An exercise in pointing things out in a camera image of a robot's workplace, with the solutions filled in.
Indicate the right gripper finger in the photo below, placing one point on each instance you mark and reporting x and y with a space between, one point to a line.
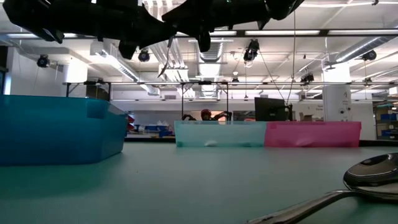
188 27
185 12

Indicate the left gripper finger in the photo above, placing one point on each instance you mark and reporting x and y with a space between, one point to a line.
155 25
157 39

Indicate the translucent teal plastic bin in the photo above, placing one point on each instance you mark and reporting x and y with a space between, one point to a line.
217 133

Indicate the blue plastic bin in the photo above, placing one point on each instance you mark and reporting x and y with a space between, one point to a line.
62 130

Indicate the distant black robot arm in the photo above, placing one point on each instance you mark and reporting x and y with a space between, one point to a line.
189 117
224 115

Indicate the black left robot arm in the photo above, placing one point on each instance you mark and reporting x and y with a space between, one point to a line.
46 15

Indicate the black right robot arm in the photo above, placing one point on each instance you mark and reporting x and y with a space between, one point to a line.
248 12

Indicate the white ceiling pipes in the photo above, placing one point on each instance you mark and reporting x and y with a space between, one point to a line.
180 68

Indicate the person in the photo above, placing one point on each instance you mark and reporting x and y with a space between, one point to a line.
206 114

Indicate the blue storage crate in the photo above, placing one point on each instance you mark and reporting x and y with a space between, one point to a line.
154 128

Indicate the black computer monitor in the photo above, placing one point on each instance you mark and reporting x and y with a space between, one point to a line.
270 109

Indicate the black overhead rig crossbar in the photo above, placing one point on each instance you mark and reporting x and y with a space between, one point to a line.
323 32

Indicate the cardboard box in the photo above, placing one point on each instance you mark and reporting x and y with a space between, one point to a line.
306 117

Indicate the green table mat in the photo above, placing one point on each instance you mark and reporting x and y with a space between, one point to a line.
155 186

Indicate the white column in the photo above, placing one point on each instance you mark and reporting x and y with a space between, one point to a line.
337 102

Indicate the pink plastic bin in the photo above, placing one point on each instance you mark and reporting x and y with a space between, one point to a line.
311 133

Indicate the storage shelving rack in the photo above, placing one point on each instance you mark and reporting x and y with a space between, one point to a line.
387 121

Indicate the black hanging ceiling camera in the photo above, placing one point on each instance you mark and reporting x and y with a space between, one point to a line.
252 51
369 55
144 56
307 78
43 60

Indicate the silver ventilation duct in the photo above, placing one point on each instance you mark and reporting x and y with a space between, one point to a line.
217 57

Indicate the white rectangular ceiling duct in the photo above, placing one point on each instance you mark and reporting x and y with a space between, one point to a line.
124 73

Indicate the black metal table frame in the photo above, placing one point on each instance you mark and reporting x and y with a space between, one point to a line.
182 102

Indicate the silver round ceiling duct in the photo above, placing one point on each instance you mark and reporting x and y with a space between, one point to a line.
357 49

